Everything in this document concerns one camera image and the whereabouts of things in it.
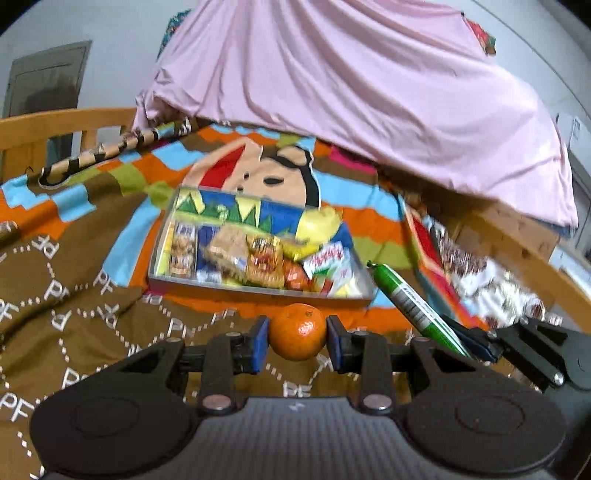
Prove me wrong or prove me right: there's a red floral cloth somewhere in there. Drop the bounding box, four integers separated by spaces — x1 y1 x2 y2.
462 16 498 56

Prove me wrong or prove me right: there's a white air conditioner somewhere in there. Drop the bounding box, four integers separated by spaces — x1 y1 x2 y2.
556 112 591 158

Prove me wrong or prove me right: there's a grey door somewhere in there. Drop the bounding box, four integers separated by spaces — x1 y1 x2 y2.
2 41 93 121

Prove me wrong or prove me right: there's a white green vegetable packet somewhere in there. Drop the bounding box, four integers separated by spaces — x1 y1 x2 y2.
302 242 354 280

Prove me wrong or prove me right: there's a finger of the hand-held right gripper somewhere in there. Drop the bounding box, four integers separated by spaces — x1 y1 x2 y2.
441 314 570 391

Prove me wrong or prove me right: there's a dark blue snack packet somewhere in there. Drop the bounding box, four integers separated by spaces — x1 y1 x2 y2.
196 226 222 283

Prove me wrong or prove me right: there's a pink bed sheet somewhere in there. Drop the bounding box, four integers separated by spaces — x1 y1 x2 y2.
131 0 580 227

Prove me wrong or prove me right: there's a shallow cardboard box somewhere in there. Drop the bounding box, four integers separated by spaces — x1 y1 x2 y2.
148 186 377 309

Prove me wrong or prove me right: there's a clear nut cluster packet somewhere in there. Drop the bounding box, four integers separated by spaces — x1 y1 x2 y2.
168 220 199 278

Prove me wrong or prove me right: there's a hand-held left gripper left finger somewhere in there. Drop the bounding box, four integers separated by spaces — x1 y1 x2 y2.
108 316 271 414

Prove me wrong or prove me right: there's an orange tangerine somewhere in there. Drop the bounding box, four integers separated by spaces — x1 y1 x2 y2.
269 303 328 361

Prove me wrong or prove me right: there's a teal floral cloth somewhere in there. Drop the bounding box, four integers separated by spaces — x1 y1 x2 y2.
157 9 185 61

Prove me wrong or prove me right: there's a striped rolled cloth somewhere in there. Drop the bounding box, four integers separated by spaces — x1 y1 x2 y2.
38 117 192 188

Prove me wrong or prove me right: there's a gold red snack packet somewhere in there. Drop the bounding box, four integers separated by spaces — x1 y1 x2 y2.
245 234 284 289

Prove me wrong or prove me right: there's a white floral cloth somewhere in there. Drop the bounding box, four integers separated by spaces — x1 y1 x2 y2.
429 217 564 328

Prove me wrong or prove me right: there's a wooden bed rail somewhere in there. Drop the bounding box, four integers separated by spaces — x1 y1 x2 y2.
0 107 139 185
462 198 591 333

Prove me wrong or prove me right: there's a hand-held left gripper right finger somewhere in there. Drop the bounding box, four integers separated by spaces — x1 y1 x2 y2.
325 315 481 414

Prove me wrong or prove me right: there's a clear oat bar packet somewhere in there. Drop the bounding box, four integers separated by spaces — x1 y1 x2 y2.
203 226 252 278

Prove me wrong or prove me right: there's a red patterned cloth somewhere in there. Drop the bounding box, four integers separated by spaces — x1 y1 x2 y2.
402 198 462 315

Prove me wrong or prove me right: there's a green sausage stick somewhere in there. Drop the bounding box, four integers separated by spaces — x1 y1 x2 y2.
367 261 472 358

